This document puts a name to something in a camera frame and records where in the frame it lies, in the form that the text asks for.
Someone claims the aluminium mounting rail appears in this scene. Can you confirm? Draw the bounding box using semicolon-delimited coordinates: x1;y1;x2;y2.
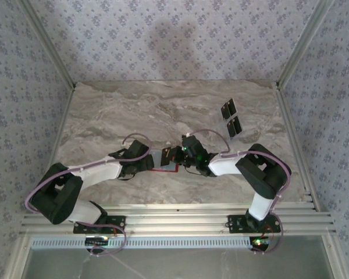
19;202;337;237

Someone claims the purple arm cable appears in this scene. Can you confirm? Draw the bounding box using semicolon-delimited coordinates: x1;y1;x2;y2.
186;128;292;257
24;133;152;259

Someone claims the left controller board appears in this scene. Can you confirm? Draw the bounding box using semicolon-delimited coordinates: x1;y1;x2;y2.
85;236;110;247

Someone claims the aluminium side rail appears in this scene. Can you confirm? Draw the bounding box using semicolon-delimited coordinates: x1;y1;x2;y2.
274;82;321;210

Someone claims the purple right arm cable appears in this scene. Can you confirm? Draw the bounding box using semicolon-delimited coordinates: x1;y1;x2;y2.
186;128;292;257

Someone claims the aluminium frame post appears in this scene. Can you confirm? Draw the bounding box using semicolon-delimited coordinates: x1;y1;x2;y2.
19;0;77;89
276;0;336;88

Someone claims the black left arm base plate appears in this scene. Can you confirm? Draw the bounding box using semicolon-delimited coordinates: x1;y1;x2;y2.
73;215;127;235

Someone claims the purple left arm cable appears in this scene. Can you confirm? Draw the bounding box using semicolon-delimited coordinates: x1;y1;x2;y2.
24;133;152;259

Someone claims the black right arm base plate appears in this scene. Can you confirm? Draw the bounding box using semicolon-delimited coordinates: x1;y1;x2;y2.
227;214;282;234

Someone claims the right controller board with LED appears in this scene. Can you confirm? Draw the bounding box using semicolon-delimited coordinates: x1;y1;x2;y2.
251;237;273;248

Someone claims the grey slotted cable duct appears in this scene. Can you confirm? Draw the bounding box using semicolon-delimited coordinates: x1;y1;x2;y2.
30;236;329;250

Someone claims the red leather card holder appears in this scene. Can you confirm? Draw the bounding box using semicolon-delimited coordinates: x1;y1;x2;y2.
149;149;180;174

